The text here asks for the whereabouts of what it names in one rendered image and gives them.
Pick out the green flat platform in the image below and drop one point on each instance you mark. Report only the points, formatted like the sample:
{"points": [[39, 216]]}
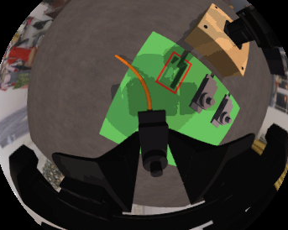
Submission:
{"points": [[196, 103]]}

